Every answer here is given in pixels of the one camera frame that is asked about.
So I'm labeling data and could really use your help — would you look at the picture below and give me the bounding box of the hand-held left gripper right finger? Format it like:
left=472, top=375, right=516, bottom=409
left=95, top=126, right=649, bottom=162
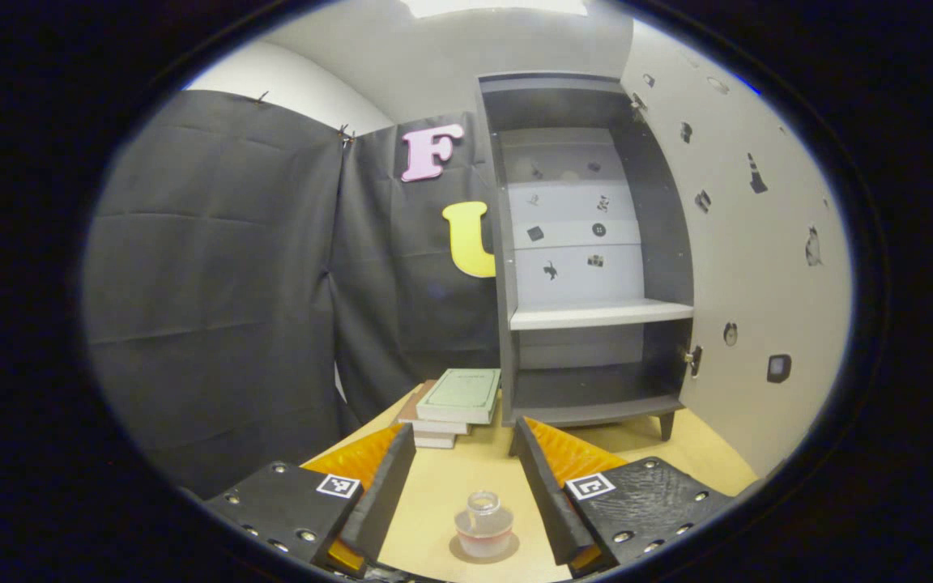
left=510, top=416, right=735, bottom=578

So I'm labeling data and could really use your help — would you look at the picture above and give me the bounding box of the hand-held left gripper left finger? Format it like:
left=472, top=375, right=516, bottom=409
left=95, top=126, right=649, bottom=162
left=205, top=422, right=418, bottom=578

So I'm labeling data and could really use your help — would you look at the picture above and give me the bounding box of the small clear glass bottle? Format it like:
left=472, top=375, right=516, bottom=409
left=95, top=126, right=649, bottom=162
left=455, top=490, right=515, bottom=560

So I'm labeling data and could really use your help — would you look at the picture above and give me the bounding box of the brown round coaster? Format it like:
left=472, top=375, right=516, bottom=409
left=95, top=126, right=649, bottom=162
left=448, top=530, right=521, bottom=566

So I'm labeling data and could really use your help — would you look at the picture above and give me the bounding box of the dark grey cabinet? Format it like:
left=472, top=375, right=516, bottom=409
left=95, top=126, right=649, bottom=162
left=475, top=70, right=697, bottom=443

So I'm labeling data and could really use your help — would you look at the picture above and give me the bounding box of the light grey cabinet door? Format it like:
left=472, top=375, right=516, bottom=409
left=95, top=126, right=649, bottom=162
left=620, top=19, right=855, bottom=480

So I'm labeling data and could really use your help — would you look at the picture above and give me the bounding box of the white cabinet shelf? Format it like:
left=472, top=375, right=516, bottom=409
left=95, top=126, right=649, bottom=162
left=509, top=297, right=695, bottom=332

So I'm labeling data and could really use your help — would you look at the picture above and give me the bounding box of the green book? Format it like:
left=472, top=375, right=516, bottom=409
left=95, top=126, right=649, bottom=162
left=415, top=368, right=503, bottom=427

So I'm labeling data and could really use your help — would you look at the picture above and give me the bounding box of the black backdrop cloth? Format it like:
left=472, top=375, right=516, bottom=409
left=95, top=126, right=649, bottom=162
left=81, top=88, right=509, bottom=496

